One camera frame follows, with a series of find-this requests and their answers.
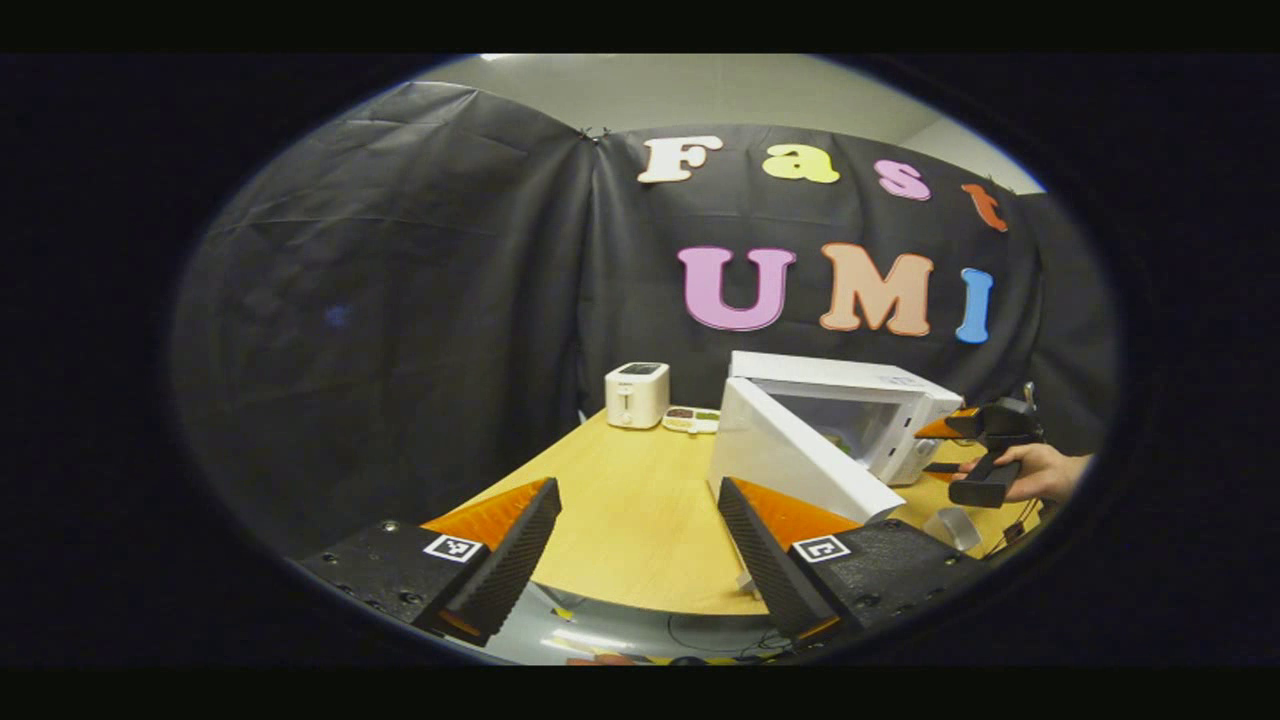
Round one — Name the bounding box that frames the clear plastic cup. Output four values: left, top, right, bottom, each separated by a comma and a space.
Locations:
922, 506, 983, 553

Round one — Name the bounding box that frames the white toaster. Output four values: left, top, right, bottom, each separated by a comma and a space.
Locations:
605, 362, 671, 430

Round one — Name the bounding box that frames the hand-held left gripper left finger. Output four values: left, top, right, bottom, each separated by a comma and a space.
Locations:
298, 477, 563, 646

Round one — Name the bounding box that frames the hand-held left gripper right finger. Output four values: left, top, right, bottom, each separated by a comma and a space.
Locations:
718, 477, 991, 646

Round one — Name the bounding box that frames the white microwave oven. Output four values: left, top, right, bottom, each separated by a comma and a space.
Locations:
707, 350, 964, 525

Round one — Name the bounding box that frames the lettuce bread sandwich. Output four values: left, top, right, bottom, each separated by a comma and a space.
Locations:
820, 425, 871, 463

